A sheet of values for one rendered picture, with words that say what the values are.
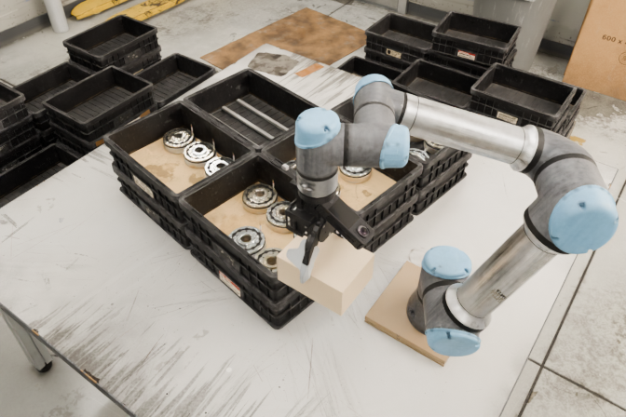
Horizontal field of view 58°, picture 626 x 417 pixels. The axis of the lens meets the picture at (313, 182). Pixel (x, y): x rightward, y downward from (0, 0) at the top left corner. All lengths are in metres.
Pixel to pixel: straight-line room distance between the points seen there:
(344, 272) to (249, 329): 0.50
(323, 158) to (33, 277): 1.12
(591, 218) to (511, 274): 0.21
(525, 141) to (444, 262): 0.39
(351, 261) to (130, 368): 0.68
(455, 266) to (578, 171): 0.42
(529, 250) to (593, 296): 1.63
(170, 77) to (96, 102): 0.49
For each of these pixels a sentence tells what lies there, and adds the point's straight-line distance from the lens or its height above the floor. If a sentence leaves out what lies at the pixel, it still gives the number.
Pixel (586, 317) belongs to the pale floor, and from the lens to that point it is 2.69.
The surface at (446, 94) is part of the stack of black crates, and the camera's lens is 3.07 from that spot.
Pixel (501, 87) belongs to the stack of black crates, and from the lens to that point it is 2.98.
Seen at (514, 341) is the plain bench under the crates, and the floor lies 0.70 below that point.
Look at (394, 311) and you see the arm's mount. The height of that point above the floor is 0.73.
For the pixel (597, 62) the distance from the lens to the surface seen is 4.10.
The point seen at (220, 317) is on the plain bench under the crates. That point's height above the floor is 0.70.
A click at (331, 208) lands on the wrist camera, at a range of 1.05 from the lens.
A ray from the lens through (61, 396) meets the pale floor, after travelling 2.45.
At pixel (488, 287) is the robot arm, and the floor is 1.07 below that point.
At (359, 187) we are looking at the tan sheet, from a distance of 1.75.
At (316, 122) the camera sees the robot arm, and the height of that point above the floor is 1.45.
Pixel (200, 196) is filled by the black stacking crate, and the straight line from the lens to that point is 1.64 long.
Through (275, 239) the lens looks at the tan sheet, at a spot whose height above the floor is 0.83.
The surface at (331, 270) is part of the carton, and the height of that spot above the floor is 1.12.
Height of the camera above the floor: 2.00
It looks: 42 degrees down
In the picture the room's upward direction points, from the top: straight up
